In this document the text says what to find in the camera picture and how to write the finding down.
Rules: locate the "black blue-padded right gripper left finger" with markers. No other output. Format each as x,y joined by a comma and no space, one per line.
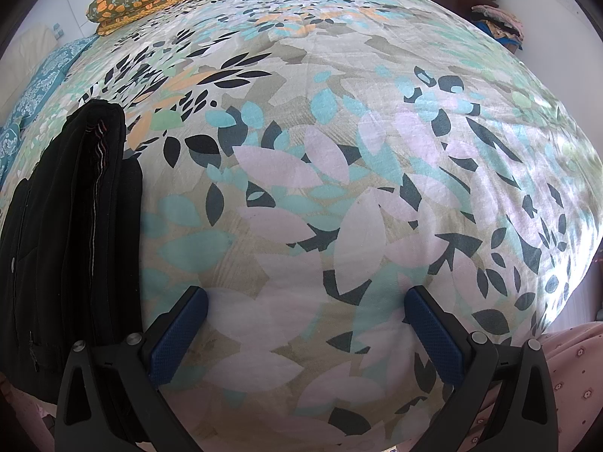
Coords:
109,398

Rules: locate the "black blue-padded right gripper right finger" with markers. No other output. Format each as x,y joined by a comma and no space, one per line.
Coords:
524,417

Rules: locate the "black pants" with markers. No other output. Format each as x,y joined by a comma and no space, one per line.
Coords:
70,251

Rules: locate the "teal patterned pillow near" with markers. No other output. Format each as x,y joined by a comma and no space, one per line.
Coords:
10,140

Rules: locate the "teal patterned pillow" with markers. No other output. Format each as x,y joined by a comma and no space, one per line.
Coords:
10,140
49,76

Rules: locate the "floral leaf-print bed sheet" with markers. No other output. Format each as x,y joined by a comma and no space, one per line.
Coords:
306,163

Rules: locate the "teal patterned pillow far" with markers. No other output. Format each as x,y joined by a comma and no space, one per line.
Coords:
49,76

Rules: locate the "cream padded headboard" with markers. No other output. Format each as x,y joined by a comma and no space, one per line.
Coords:
20,61

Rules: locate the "pile of colourful clothes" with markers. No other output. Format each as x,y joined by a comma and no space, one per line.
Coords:
501,25

